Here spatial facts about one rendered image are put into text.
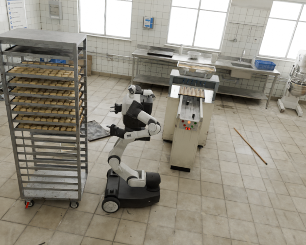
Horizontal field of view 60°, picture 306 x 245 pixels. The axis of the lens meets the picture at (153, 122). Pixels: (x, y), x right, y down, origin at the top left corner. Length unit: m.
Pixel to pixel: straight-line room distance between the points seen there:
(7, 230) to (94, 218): 0.86
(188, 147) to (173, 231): 1.15
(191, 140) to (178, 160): 0.36
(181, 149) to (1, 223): 2.24
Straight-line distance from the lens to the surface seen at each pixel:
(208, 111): 4.13
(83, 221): 3.10
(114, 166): 2.96
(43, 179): 3.45
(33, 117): 2.82
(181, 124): 3.43
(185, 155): 3.69
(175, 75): 3.95
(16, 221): 3.24
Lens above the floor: 2.28
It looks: 27 degrees down
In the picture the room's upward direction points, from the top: 6 degrees clockwise
